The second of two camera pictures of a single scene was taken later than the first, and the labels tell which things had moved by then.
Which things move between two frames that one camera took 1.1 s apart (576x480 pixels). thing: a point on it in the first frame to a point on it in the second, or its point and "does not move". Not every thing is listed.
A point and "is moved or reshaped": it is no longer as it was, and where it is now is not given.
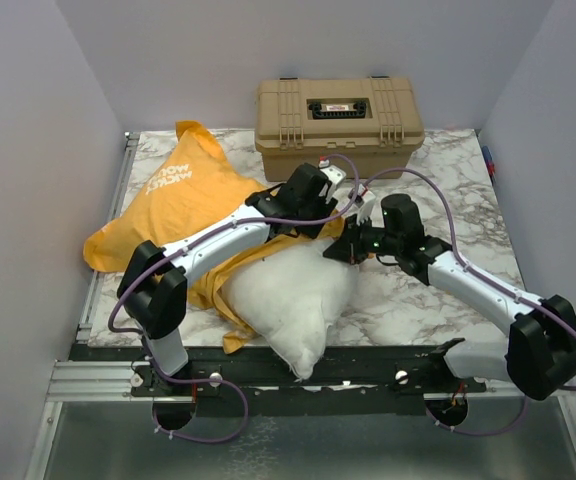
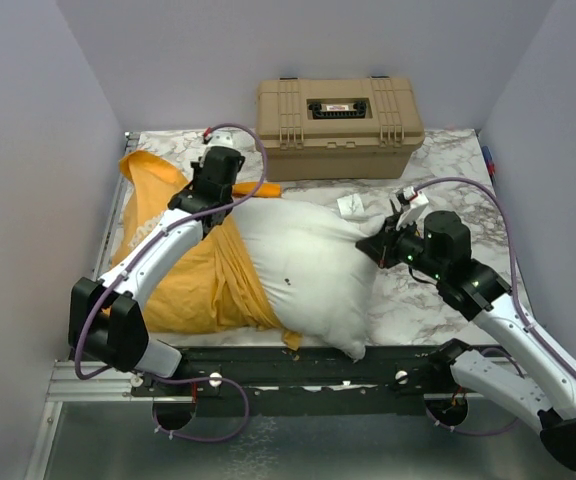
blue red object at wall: (489, 163) does not move
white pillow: (287, 298) is moved or reshaped
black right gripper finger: (341, 249) to (375, 246)
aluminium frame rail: (94, 380) does not move
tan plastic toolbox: (374, 121) does not move
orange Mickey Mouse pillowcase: (198, 183) is moved or reshaped
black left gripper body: (320, 207) to (196, 169)
